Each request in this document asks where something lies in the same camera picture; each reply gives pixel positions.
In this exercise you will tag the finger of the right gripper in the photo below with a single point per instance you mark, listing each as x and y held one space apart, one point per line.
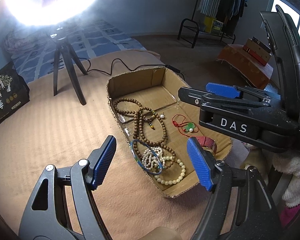
237 92
198 97

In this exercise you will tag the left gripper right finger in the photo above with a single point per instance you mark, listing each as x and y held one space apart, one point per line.
255 215

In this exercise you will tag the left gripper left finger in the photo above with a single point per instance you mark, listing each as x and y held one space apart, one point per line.
46 214

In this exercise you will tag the red cord jade pendant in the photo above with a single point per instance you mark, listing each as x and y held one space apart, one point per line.
184 127

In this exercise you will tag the red strap wristwatch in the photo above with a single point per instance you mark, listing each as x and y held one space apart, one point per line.
207 143

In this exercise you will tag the brown wooden bead mala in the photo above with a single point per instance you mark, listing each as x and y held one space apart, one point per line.
143 116

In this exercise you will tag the dark blue bangle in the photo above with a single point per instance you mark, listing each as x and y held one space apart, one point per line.
148 160

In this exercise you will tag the gloved right hand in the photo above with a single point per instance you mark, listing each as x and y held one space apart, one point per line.
259 158

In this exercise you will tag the orange covered low table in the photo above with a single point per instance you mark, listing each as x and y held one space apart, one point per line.
253 71

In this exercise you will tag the cardboard box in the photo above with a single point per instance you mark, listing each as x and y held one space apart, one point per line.
146 106

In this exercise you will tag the brown box on table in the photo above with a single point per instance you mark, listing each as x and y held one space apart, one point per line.
258 50

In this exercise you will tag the black metal clothes rack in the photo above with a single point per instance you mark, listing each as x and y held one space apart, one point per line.
192 29

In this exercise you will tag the yellow box on rack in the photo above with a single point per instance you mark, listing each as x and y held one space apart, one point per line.
213 26

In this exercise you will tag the hanging dark clothes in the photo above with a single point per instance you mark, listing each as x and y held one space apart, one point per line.
229 12

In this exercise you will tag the blue patterned bedsheet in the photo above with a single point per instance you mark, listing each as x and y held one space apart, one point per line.
89 40

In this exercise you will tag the black snack bag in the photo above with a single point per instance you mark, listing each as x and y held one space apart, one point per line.
14 91

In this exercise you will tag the black tripod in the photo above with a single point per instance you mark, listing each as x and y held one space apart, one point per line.
65 51

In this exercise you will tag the folded floral quilt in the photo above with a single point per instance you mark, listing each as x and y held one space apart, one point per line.
19 40

